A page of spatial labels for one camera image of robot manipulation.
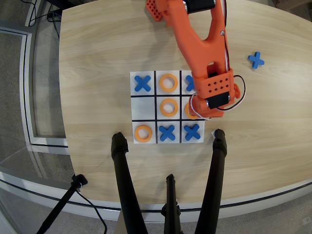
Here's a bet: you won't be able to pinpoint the black pole with clamp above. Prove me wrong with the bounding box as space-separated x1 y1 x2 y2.
36 174 88 234

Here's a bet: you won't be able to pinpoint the blue foam cross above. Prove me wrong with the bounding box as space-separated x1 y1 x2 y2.
185 74 196 93
134 75 152 93
248 52 265 70
183 123 201 141
158 124 176 142

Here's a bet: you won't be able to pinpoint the black floor cables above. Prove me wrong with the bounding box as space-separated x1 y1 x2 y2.
23 0 61 39

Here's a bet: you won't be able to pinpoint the thin black tripod leg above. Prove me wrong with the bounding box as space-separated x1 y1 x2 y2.
160 174 182 234

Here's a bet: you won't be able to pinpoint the black cable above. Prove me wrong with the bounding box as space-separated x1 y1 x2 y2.
75 189 108 234

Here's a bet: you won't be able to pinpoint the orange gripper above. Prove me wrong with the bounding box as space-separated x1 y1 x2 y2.
194 83 242 119

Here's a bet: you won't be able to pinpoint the orange foam ring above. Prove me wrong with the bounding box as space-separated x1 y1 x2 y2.
159 98 179 117
184 102 199 120
134 124 153 143
159 73 179 93

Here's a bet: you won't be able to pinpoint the white tic-tac-toe board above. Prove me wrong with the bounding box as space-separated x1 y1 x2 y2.
130 70 207 144

